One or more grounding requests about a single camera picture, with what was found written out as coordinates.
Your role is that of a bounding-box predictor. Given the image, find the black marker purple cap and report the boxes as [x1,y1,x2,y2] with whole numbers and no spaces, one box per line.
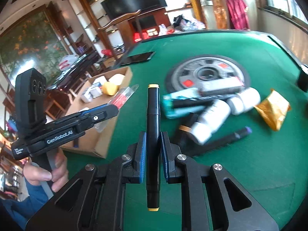
[200,126,253,153]

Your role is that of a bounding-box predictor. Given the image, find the floral wall painting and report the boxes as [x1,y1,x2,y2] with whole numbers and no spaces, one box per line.
[0,11,73,78]

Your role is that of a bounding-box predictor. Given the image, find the large white bottle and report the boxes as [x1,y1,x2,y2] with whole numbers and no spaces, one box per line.
[191,100,232,145]

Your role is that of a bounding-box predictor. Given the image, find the pile of bags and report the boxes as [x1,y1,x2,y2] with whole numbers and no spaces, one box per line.
[157,14,206,35]

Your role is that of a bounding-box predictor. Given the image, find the wooden display shelf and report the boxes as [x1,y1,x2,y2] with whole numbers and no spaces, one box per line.
[67,0,135,60]

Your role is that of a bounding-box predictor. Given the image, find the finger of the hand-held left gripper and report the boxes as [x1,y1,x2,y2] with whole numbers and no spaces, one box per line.
[80,106,120,132]
[78,103,109,115]

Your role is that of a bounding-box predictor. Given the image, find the black marker yellow caps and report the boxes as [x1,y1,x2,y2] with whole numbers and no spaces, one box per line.
[146,83,161,212]

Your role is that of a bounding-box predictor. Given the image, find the golden wooden pillar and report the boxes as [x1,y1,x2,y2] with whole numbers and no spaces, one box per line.
[183,0,205,25]

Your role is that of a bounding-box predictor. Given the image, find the red number candle pack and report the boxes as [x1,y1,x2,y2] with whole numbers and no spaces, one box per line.
[109,84,140,111]

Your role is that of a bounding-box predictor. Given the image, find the gold foil packet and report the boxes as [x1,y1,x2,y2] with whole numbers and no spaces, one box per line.
[254,89,291,132]

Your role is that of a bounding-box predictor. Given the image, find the teal cartoon tissue pack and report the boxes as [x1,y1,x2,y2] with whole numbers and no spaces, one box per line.
[161,88,213,120]

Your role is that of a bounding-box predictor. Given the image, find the black motor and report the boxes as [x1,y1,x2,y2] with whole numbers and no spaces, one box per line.
[297,65,308,90]

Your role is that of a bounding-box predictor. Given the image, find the dark red cloth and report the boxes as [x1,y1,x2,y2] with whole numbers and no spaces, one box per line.
[225,0,251,31]

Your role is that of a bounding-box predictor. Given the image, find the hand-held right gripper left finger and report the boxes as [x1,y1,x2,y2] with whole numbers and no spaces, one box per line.
[25,131,147,231]

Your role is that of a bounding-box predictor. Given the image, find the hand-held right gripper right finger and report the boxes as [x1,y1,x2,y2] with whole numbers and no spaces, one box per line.
[161,131,280,231]

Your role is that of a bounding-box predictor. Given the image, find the person's blue clothing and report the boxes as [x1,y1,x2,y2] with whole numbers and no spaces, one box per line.
[0,179,53,231]

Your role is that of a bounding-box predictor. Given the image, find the yellow round jar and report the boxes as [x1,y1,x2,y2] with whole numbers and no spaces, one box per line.
[102,82,120,96]

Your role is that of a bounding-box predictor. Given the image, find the brown cardboard box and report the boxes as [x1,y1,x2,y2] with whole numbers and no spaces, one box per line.
[58,66,134,159]

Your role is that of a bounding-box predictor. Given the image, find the white box dark red end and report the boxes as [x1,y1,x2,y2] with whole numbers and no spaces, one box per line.
[198,76,243,96]

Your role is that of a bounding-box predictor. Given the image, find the pale yellow soap block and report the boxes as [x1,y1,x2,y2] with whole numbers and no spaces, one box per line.
[109,74,126,85]

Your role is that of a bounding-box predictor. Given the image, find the person's left hand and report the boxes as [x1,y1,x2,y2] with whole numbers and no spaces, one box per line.
[23,148,69,193]

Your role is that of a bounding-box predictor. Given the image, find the white plastic bag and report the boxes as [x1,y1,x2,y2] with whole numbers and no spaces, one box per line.
[59,54,80,72]

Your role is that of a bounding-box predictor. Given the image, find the round table control panel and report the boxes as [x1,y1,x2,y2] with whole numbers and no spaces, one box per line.
[166,55,251,101]

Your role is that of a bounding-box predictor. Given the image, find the black marker gold band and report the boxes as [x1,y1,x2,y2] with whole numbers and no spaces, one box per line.
[178,113,200,141]

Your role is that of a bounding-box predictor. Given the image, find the small white bottle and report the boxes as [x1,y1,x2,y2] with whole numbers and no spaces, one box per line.
[227,96,246,115]
[241,87,262,112]

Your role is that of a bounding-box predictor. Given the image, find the black glossy table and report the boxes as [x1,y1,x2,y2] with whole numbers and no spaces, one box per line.
[47,50,100,90]

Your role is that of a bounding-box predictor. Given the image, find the white box pink label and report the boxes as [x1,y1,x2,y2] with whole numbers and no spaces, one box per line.
[80,87,102,103]

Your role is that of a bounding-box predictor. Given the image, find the carved wooden chair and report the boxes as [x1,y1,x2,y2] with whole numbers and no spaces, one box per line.
[194,0,251,31]

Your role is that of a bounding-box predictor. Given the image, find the black smartphone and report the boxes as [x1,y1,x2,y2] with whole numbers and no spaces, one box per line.
[120,51,156,66]

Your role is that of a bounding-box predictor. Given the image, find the black pen white print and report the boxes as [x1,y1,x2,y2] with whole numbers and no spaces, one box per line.
[173,93,232,109]

